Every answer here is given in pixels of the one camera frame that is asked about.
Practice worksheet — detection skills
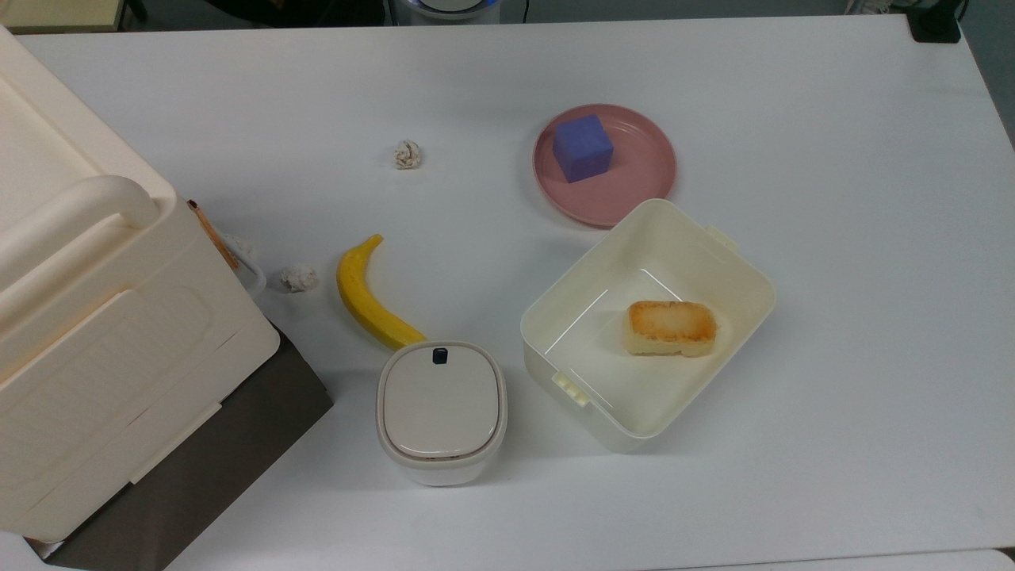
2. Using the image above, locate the dark brown drawer cabinet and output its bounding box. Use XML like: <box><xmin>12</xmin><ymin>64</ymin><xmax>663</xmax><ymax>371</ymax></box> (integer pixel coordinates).
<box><xmin>24</xmin><ymin>317</ymin><xmax>334</xmax><ymax>571</ymax></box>

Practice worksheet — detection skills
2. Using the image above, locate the small white lidded trash can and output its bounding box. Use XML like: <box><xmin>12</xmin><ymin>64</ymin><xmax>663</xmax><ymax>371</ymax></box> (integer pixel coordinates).
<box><xmin>376</xmin><ymin>341</ymin><xmax>508</xmax><ymax>487</ymax></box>

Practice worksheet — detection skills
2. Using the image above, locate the yellow banana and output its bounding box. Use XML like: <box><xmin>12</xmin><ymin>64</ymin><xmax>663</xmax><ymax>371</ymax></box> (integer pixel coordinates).
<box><xmin>336</xmin><ymin>233</ymin><xmax>429</xmax><ymax>352</ymax></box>

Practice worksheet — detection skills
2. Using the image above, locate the purple cube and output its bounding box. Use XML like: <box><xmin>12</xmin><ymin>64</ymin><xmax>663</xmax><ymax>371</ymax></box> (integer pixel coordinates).
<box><xmin>552</xmin><ymin>114</ymin><xmax>615</xmax><ymax>184</ymax></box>

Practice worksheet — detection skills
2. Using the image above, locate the toasted bread piece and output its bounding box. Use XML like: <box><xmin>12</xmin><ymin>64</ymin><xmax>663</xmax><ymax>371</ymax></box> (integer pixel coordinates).
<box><xmin>622</xmin><ymin>300</ymin><xmax>718</xmax><ymax>358</ymax></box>

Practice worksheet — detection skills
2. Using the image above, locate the pink plate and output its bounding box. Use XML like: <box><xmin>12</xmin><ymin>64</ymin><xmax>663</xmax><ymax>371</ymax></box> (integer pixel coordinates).
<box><xmin>533</xmin><ymin>103</ymin><xmax>678</xmax><ymax>229</ymax></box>

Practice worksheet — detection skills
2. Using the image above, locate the cream open plastic container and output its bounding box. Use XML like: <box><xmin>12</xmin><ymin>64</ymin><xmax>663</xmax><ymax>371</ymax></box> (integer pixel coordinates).
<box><xmin>519</xmin><ymin>198</ymin><xmax>778</xmax><ymax>454</ymax></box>

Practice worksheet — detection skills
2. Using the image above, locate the black table clamp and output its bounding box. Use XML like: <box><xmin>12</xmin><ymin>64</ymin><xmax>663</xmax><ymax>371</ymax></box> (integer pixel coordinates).
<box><xmin>902</xmin><ymin>0</ymin><xmax>965</xmax><ymax>44</ymax></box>

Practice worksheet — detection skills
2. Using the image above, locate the beige side table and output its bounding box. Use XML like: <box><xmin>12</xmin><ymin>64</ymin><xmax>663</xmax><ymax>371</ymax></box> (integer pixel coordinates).
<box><xmin>0</xmin><ymin>0</ymin><xmax>129</xmax><ymax>33</ymax></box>

